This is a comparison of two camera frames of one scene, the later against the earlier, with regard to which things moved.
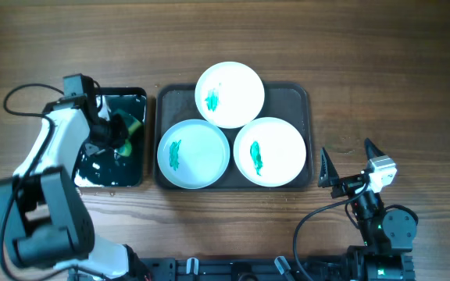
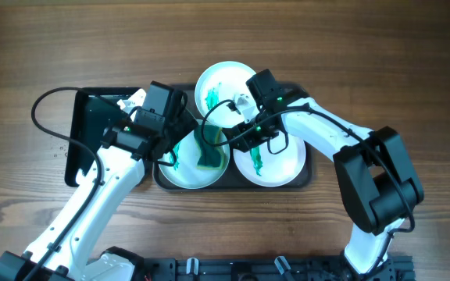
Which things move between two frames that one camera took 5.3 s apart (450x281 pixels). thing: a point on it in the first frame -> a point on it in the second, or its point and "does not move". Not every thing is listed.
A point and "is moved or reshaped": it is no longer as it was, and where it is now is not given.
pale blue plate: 193,154 does not move
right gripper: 350,184 -> 239,138
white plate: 269,151 does not move
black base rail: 239,269 does not move
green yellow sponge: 132,125 is moved or reshaped
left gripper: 112,133 -> 186,127
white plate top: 230,94 does not move
